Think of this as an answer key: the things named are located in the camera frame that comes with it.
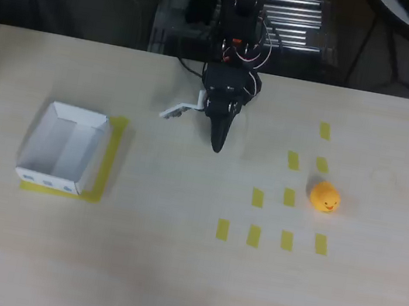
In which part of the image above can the olive green chair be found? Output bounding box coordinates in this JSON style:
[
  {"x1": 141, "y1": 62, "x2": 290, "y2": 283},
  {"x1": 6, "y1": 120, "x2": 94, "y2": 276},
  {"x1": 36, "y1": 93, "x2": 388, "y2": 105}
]
[{"x1": 70, "y1": 0, "x2": 149, "y2": 49}]

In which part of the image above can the black cable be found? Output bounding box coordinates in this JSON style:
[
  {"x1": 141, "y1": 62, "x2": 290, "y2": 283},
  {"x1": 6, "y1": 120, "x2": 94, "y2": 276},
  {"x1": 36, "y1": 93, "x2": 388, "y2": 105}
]
[{"x1": 173, "y1": 56, "x2": 208, "y2": 80}]

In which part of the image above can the yellow rubber duck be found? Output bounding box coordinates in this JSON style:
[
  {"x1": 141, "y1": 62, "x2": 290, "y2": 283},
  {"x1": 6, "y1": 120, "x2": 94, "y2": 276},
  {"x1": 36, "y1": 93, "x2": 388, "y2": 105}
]
[{"x1": 307, "y1": 177, "x2": 345, "y2": 216}]

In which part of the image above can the white open cardboard box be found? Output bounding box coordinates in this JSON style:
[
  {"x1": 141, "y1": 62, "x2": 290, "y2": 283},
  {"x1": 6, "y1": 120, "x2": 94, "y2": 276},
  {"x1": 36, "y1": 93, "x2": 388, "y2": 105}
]
[{"x1": 12, "y1": 96, "x2": 114, "y2": 200}]

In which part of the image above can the aluminium rail rack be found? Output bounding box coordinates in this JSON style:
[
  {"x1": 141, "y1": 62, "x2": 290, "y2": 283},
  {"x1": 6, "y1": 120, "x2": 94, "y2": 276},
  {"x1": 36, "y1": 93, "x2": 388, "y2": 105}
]
[{"x1": 149, "y1": 0, "x2": 349, "y2": 84}]

